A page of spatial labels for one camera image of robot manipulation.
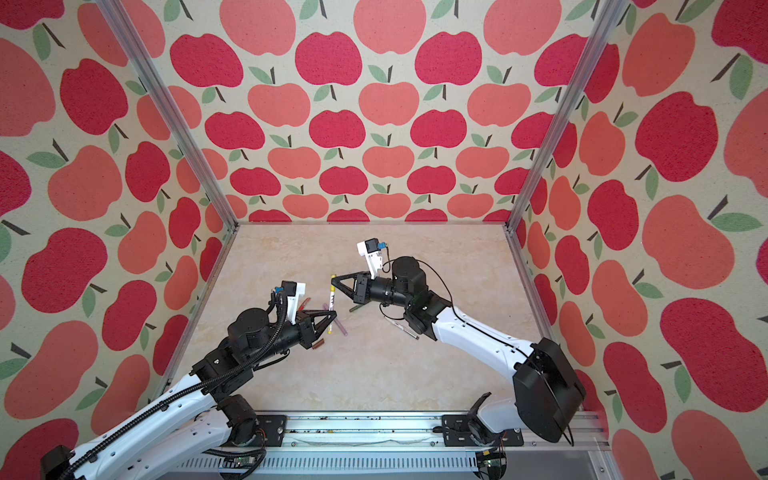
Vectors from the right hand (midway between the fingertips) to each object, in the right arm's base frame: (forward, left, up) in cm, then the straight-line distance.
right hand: (339, 280), depth 69 cm
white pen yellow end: (-5, +1, -4) cm, 6 cm away
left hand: (-7, 0, -5) cm, 9 cm away
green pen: (+9, 0, -28) cm, 29 cm away
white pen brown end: (+2, -18, -29) cm, 34 cm away
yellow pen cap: (-1, +2, -1) cm, 2 cm away
